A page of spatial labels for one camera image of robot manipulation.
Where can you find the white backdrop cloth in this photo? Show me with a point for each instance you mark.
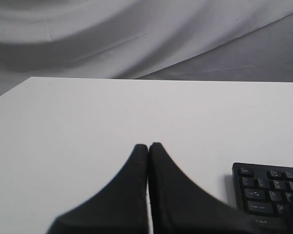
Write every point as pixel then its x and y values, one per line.
pixel 225 40

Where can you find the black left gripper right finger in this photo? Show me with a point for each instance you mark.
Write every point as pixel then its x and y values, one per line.
pixel 179 206

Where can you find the black acer keyboard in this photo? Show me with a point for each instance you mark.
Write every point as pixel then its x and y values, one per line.
pixel 265 192

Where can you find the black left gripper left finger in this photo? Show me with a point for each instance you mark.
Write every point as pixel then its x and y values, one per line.
pixel 119 208

